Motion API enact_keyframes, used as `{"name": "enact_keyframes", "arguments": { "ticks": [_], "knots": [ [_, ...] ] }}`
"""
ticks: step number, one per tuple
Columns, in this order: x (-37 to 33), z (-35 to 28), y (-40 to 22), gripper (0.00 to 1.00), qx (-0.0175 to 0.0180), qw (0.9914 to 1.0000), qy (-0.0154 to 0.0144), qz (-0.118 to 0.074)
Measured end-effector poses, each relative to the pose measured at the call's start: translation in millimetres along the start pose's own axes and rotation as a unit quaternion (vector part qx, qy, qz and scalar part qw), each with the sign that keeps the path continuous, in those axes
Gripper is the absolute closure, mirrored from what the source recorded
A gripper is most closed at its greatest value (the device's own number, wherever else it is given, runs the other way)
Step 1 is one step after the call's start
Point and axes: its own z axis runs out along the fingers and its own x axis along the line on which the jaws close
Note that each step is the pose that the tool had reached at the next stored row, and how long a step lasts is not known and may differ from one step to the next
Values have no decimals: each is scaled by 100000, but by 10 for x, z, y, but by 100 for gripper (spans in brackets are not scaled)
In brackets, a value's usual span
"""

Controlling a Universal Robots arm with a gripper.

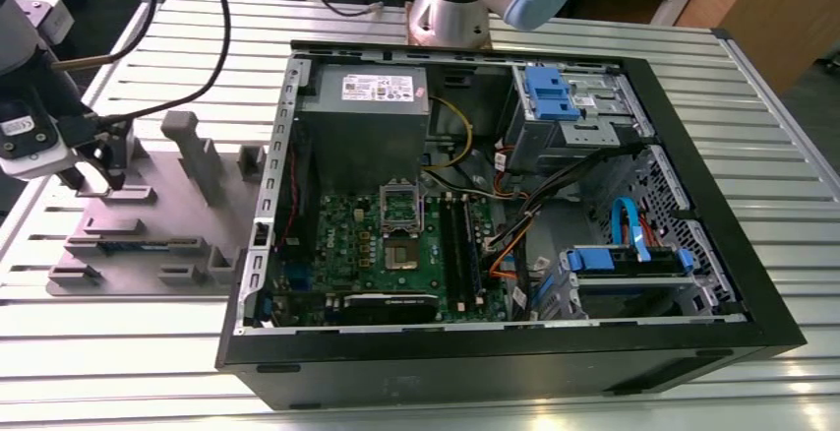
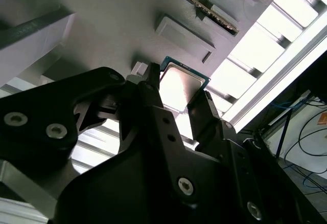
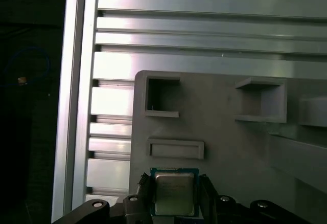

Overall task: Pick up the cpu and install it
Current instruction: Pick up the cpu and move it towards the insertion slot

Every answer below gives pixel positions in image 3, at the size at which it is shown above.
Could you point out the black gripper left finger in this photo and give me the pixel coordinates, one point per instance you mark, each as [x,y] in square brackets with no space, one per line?
[145,196]

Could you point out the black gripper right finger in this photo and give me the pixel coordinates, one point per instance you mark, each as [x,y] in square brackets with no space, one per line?
[208,198]

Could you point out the silver topped CPU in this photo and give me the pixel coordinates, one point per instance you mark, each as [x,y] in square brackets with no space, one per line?
[173,193]

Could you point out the grey parts rack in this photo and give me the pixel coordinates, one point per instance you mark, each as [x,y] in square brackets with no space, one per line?
[217,132]

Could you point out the small orange floor tag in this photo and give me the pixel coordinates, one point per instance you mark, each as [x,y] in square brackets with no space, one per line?
[22,80]

